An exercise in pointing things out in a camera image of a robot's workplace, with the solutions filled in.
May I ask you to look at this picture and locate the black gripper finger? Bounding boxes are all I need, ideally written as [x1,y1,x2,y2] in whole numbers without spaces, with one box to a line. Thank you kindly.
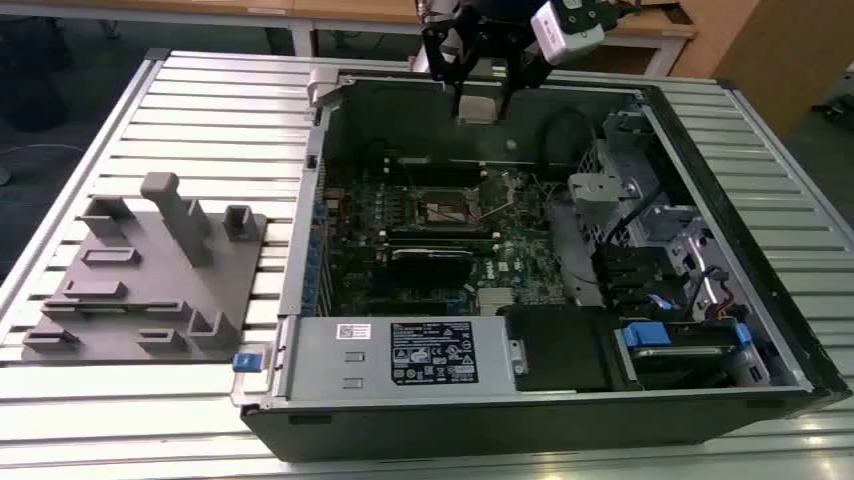
[421,4,484,119]
[498,19,556,121]

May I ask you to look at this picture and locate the silver square CPU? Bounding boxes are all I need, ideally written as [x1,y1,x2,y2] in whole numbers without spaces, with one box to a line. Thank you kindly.
[458,93,501,125]

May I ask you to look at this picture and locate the thin metal locking lever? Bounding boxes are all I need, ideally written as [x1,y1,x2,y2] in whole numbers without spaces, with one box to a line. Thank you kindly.
[478,190,533,225]

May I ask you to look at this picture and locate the black RAM slot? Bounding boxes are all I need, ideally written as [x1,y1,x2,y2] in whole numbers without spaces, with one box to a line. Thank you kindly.
[386,227,504,240]
[386,238,502,251]
[393,157,486,172]

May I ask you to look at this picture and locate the CPU socket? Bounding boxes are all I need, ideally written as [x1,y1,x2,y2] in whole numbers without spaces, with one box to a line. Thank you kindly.
[412,185,488,234]

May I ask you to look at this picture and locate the black expansion slot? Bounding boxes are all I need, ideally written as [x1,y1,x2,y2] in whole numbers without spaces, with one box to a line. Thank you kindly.
[360,298,469,314]

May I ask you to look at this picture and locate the grey case latch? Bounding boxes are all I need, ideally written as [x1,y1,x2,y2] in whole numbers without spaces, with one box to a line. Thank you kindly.
[306,68,342,109]

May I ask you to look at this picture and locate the wooden desk white legs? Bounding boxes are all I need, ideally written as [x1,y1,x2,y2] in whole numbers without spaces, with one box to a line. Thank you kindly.
[0,0,316,56]
[293,0,701,76]

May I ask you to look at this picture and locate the green motherboard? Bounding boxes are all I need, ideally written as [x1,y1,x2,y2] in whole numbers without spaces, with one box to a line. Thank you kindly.
[318,149,582,319]

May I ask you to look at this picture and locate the metal drive cage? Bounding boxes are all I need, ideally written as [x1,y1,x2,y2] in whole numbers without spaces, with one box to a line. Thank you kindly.
[586,112,756,321]

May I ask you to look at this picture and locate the wooden cabinet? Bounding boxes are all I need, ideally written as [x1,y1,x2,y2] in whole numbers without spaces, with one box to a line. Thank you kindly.
[686,0,854,139]

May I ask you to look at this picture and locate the black graphics card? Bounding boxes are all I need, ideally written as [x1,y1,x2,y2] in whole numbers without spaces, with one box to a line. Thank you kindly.
[389,246,477,292]

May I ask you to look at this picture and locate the dark wheeled stand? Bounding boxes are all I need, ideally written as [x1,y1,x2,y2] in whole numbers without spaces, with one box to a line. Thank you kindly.
[811,67,854,124]

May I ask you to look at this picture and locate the blue disk carrier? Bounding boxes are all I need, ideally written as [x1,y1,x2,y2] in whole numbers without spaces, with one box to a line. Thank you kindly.
[617,322,755,361]

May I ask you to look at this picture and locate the silver hard disk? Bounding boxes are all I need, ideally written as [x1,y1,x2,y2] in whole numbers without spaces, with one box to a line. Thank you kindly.
[626,344,729,361]

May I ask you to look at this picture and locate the silver power supply unit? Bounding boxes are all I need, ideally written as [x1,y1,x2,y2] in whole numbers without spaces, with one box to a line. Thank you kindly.
[277,315,521,401]

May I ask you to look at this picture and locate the grey plastic parts rack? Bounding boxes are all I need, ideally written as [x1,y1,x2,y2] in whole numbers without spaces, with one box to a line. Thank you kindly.
[19,171,270,364]

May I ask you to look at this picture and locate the black open PC case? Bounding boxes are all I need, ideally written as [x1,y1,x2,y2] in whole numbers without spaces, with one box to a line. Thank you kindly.
[230,67,854,464]

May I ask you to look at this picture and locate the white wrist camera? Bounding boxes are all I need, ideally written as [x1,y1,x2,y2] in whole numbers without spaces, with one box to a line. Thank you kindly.
[530,0,608,65]

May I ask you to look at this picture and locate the black case cable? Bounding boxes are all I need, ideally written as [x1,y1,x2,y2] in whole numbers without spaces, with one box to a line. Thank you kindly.
[538,106,598,170]
[606,183,664,245]

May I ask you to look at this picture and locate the silver metal bracket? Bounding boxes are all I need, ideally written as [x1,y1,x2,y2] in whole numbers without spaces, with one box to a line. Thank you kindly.
[568,172,636,216]

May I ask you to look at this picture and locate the black plastic bracket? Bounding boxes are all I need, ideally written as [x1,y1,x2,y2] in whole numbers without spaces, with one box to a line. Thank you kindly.
[593,244,682,309]

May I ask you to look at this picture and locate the coloured wire bundle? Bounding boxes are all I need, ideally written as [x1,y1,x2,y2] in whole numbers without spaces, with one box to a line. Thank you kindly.
[705,293,744,322]

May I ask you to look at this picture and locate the blue floor cable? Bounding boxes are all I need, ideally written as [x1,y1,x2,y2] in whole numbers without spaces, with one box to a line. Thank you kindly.
[0,142,89,209]

